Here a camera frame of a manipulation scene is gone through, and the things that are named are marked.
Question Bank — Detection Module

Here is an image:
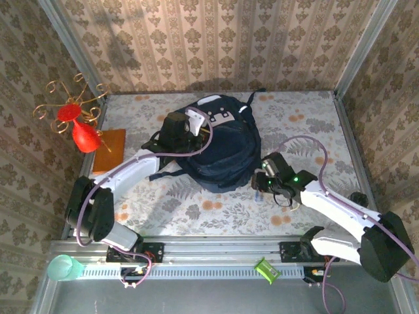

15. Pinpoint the navy blue backpack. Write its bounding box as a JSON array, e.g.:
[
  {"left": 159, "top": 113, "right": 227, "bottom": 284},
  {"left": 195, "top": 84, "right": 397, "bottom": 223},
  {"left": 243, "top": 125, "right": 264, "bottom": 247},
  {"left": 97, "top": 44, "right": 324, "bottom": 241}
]
[{"left": 149, "top": 88, "right": 267, "bottom": 194}]

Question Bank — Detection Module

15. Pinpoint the floral tablecloth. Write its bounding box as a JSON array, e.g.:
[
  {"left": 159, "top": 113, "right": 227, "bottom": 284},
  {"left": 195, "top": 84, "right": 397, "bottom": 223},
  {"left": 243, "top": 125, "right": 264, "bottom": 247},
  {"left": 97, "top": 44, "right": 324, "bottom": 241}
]
[{"left": 85, "top": 91, "right": 377, "bottom": 237}]

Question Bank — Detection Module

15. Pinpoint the orange wooden board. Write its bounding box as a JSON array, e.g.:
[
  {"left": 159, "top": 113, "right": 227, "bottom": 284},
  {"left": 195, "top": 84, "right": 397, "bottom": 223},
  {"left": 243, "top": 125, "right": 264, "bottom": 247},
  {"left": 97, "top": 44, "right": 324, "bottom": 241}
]
[{"left": 92, "top": 129, "right": 126, "bottom": 173}]

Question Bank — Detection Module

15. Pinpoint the lime green packet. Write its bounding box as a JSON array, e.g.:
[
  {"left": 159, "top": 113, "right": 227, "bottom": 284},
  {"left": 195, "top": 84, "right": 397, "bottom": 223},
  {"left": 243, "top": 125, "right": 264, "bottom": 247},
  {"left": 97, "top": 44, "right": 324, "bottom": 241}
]
[{"left": 254, "top": 257, "right": 282, "bottom": 285}]

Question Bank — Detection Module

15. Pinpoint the red plastic goblet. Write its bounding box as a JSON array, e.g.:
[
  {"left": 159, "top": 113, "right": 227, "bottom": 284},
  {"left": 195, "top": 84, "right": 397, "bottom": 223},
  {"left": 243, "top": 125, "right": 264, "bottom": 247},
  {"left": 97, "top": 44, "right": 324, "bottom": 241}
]
[{"left": 57, "top": 103, "right": 103, "bottom": 154}]

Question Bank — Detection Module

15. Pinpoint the black connector board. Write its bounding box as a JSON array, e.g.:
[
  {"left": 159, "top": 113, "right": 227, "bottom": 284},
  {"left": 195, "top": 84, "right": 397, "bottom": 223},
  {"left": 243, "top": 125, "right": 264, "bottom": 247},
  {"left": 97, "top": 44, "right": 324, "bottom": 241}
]
[
  {"left": 119, "top": 265, "right": 150, "bottom": 285},
  {"left": 302, "top": 265, "right": 331, "bottom": 285}
]

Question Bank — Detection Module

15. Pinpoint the grey metal shelf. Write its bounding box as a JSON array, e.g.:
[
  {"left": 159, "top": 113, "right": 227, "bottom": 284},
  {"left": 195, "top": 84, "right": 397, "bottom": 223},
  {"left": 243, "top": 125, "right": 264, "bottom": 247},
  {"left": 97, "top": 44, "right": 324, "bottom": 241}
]
[{"left": 31, "top": 263, "right": 413, "bottom": 314}]

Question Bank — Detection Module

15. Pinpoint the teal plastic cup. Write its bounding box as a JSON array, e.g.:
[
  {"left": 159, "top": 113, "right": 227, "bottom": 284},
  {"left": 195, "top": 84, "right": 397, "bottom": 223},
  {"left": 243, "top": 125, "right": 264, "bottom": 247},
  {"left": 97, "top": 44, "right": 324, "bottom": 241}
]
[{"left": 46, "top": 254, "right": 85, "bottom": 283}]

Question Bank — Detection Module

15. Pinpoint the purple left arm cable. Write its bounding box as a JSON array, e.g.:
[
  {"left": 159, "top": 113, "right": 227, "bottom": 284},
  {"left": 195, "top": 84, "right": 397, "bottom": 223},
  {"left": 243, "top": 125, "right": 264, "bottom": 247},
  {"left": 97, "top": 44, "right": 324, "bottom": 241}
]
[{"left": 75, "top": 106, "right": 215, "bottom": 290}]

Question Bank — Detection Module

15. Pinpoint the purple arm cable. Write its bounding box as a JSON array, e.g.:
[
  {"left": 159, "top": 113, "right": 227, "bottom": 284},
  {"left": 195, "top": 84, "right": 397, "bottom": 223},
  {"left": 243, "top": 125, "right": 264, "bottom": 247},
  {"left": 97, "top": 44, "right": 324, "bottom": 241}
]
[
  {"left": 274, "top": 135, "right": 419, "bottom": 314},
  {"left": 75, "top": 106, "right": 215, "bottom": 290}
]

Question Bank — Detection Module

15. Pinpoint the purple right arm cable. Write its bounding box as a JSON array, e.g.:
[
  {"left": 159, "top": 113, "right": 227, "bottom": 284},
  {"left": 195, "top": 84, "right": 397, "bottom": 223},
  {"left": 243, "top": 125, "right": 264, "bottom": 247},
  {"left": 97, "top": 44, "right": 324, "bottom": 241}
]
[{"left": 274, "top": 135, "right": 419, "bottom": 314}]

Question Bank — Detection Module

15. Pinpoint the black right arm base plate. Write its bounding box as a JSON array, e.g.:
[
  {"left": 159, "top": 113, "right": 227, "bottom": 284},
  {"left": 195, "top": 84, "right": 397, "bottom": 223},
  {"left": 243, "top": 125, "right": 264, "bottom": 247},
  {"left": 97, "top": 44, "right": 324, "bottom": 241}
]
[{"left": 280, "top": 241, "right": 340, "bottom": 263}]

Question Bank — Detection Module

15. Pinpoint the aluminium front rail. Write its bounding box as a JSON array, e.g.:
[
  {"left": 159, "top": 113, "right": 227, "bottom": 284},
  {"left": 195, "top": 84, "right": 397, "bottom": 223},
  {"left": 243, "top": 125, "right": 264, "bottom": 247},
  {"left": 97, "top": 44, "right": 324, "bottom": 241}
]
[{"left": 48, "top": 235, "right": 403, "bottom": 262}]

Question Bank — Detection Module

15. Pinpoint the aluminium side rail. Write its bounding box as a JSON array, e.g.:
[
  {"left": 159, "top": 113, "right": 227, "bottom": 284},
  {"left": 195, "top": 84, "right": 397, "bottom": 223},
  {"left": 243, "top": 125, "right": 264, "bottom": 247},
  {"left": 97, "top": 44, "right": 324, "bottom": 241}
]
[
  {"left": 332, "top": 93, "right": 395, "bottom": 239},
  {"left": 61, "top": 97, "right": 109, "bottom": 239}
]

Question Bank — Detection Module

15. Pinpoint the gold wire stand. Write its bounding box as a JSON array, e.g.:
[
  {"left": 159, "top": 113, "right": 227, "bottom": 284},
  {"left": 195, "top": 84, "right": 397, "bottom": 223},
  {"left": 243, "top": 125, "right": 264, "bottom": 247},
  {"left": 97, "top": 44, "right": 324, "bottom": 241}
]
[{"left": 32, "top": 72, "right": 113, "bottom": 154}]

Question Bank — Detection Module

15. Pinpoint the grey slotted cable duct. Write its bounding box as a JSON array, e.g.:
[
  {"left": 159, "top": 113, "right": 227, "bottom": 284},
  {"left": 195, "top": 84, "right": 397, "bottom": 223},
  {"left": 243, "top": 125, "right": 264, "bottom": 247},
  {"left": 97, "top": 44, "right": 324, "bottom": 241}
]
[{"left": 80, "top": 264, "right": 305, "bottom": 281}]

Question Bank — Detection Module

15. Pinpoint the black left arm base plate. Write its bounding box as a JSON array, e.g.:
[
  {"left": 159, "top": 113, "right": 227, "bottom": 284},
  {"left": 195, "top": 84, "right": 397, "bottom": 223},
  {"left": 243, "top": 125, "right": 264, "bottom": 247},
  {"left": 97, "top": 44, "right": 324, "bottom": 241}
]
[{"left": 106, "top": 241, "right": 164, "bottom": 264}]

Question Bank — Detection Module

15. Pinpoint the aluminium corner post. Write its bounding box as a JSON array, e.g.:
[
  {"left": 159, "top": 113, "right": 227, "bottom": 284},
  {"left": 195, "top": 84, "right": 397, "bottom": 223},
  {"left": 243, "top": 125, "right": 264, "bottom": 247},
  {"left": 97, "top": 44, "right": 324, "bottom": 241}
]
[
  {"left": 36, "top": 0, "right": 111, "bottom": 105},
  {"left": 333, "top": 0, "right": 392, "bottom": 99}
]

